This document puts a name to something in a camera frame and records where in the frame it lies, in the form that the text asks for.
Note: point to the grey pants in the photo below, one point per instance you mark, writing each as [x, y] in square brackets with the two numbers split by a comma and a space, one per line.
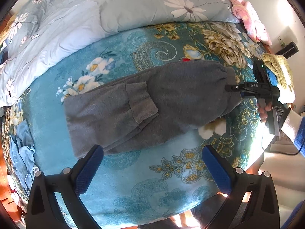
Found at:
[166, 100]

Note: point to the wall socket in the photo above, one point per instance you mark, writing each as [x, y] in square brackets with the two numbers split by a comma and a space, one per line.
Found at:
[281, 41]

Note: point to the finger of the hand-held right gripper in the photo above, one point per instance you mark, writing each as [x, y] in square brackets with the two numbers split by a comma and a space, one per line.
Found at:
[243, 88]

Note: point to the black cylinder speaker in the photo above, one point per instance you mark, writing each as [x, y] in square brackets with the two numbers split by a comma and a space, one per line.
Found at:
[289, 50]

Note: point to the blue sweatshirt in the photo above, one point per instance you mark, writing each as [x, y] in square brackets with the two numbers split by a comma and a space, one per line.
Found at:
[21, 152]

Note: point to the person's right forearm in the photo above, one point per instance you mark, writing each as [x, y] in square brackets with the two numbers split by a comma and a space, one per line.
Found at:
[292, 126]

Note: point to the teal floral blanket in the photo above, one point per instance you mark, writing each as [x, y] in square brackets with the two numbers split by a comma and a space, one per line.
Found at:
[143, 171]

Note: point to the yellow knit cloth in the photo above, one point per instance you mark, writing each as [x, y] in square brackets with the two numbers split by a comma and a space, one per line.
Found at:
[283, 76]

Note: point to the pink blanket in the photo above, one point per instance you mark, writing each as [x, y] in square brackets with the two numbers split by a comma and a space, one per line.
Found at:
[247, 16]

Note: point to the pale blue daisy duvet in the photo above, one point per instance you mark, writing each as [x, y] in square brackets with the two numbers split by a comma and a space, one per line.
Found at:
[71, 23]

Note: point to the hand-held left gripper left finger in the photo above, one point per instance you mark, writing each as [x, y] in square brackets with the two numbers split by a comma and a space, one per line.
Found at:
[89, 171]

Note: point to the person's right hand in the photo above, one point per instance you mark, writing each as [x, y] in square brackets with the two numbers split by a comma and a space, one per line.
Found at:
[265, 113]

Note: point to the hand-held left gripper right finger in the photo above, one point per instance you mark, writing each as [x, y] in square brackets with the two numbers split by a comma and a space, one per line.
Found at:
[218, 171]

